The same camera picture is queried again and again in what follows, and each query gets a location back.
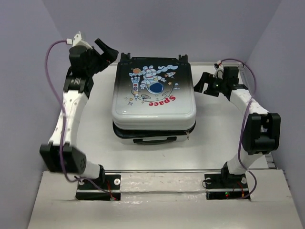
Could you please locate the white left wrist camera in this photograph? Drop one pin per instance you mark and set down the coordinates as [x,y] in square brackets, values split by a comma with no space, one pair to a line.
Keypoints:
[78,40]

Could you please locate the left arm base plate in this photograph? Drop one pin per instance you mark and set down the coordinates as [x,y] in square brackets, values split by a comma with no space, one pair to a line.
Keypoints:
[98,190]

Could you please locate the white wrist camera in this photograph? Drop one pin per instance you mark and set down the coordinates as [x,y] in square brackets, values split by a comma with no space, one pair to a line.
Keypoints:
[78,40]
[219,70]

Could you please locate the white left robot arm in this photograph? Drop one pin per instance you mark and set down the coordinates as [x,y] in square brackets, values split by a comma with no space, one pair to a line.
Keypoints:
[61,154]

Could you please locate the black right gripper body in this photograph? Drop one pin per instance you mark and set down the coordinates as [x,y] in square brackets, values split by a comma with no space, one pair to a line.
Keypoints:
[215,86]

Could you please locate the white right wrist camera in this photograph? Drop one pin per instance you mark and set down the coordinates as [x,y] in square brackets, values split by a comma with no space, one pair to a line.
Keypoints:
[219,70]

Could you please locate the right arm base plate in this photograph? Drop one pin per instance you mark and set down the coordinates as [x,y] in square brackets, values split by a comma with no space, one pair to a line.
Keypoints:
[219,187]

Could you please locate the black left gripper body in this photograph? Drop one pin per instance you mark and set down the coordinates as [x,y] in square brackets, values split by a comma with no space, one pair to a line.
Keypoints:
[97,62]

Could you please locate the black hard-shell suitcase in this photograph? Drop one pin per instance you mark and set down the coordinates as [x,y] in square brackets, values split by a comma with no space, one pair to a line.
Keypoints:
[153,100]

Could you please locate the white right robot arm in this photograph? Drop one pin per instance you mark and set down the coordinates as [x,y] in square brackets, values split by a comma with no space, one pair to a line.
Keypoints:
[260,133]

